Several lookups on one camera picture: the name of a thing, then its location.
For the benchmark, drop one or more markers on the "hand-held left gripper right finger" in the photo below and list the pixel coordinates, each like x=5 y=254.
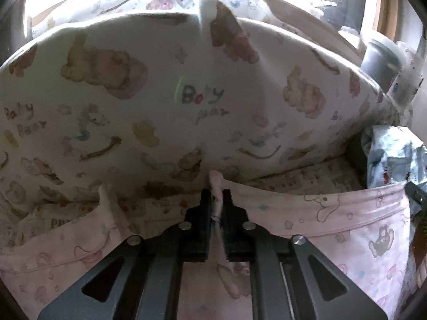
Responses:
x=227 y=206

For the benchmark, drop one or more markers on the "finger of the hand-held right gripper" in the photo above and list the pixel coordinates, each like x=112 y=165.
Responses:
x=415 y=191

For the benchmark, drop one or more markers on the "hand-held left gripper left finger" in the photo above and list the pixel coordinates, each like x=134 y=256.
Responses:
x=205 y=206

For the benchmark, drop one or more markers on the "pink printed pants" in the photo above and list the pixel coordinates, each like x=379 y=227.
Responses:
x=333 y=220

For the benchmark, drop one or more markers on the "light blue folded cloth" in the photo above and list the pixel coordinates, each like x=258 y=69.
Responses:
x=390 y=153

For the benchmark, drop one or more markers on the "printed bed sheet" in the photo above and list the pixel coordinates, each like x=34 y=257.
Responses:
x=317 y=180

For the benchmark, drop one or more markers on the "white speckled container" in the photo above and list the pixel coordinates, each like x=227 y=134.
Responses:
x=408 y=73

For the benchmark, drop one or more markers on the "grey plastic container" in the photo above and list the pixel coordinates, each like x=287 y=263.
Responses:
x=382 y=61

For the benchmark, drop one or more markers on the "white bear-print baby blanket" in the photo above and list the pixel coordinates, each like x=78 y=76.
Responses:
x=166 y=73

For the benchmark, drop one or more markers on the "wooden window frame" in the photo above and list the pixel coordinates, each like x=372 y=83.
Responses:
x=375 y=10

